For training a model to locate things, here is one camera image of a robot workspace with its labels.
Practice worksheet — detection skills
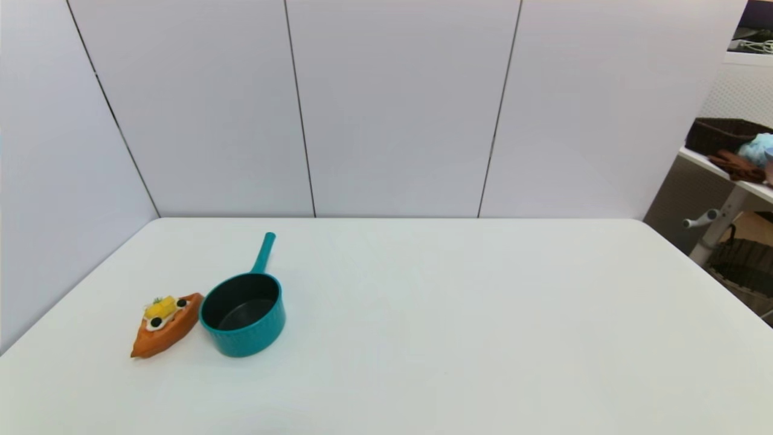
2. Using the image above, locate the triangle waffle bread with fruit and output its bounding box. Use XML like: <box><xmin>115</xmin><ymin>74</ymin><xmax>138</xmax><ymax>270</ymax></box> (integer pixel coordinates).
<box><xmin>130</xmin><ymin>293</ymin><xmax>205</xmax><ymax>359</ymax></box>

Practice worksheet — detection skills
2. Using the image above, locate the dark wicker basket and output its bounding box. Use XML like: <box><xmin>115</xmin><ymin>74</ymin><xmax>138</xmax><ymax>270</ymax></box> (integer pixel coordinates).
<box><xmin>685</xmin><ymin>118</ymin><xmax>773</xmax><ymax>156</ymax></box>

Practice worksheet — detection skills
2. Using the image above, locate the white side desk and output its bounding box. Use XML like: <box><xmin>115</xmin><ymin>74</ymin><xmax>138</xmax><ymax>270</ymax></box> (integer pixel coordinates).
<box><xmin>678</xmin><ymin>147</ymin><xmax>773</xmax><ymax>266</ymax></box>

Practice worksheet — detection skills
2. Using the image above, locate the dark slatted storage basket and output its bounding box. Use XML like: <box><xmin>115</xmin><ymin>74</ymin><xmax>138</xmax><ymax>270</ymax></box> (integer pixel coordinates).
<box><xmin>707</xmin><ymin>237</ymin><xmax>773</xmax><ymax>318</ymax></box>

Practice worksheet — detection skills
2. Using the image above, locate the white pegboard panel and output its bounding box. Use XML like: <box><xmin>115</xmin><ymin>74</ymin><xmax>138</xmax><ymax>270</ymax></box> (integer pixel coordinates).
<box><xmin>699</xmin><ymin>52</ymin><xmax>773</xmax><ymax>135</ymax></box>

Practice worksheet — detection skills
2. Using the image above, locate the light blue cloth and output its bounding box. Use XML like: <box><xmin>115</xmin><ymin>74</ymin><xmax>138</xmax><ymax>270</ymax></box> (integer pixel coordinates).
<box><xmin>737</xmin><ymin>133</ymin><xmax>773</xmax><ymax>169</ymax></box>

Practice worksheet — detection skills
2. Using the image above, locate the teal saucepan with handle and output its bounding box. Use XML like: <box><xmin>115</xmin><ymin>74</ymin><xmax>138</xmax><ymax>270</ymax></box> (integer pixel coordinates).
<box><xmin>199</xmin><ymin>232</ymin><xmax>287</xmax><ymax>358</ymax></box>

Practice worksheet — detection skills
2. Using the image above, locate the white desk crank handle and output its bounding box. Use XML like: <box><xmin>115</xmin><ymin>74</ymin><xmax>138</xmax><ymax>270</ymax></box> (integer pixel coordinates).
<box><xmin>683</xmin><ymin>209</ymin><xmax>723</xmax><ymax>228</ymax></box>

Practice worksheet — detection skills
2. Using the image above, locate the white coiled cable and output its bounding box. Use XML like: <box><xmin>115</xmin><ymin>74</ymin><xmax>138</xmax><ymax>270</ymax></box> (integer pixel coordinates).
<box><xmin>732</xmin><ymin>37</ymin><xmax>773</xmax><ymax>55</ymax></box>

